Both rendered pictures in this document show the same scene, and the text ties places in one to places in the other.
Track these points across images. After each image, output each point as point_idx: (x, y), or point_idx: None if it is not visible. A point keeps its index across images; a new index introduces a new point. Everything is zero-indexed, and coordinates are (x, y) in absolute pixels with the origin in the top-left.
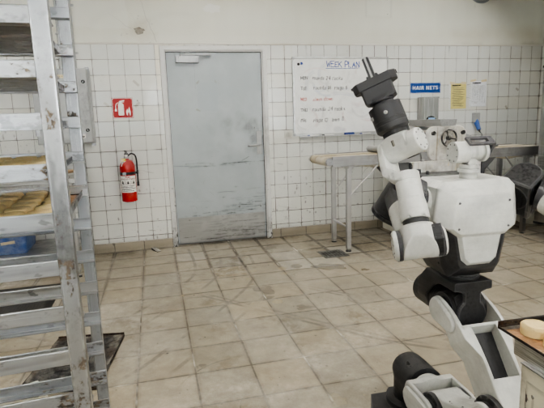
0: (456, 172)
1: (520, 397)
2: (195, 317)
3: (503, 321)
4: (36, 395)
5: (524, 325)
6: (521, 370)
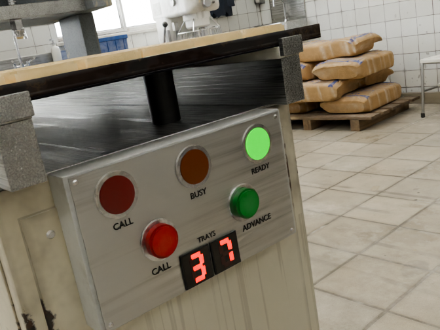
0: None
1: (295, 158)
2: None
3: (312, 27)
4: None
5: (276, 23)
6: (289, 111)
